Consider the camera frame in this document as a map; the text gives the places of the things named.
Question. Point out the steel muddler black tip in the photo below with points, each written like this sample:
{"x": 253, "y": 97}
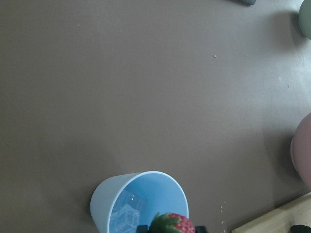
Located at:
{"x": 300, "y": 229}

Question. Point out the clear ice cube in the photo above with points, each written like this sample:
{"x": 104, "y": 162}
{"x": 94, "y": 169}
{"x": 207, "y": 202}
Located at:
{"x": 126, "y": 211}

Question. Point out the wooden cutting board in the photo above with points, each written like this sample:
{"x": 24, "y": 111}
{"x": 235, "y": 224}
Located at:
{"x": 279, "y": 220}

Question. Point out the pink bowl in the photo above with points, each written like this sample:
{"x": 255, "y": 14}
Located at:
{"x": 301, "y": 150}

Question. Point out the red strawberry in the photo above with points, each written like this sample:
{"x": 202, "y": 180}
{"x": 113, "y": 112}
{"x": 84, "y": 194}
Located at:
{"x": 171, "y": 223}

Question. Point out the light blue cup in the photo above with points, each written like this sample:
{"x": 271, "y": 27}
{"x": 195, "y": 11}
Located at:
{"x": 161, "y": 192}

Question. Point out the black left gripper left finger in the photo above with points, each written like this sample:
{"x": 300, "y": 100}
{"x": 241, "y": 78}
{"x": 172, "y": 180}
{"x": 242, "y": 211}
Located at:
{"x": 142, "y": 229}

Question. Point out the green bowl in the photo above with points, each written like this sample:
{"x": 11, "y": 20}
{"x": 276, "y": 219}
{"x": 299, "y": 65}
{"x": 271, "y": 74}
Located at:
{"x": 304, "y": 18}

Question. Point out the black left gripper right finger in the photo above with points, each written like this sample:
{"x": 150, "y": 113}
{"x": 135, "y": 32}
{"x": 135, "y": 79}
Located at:
{"x": 200, "y": 229}

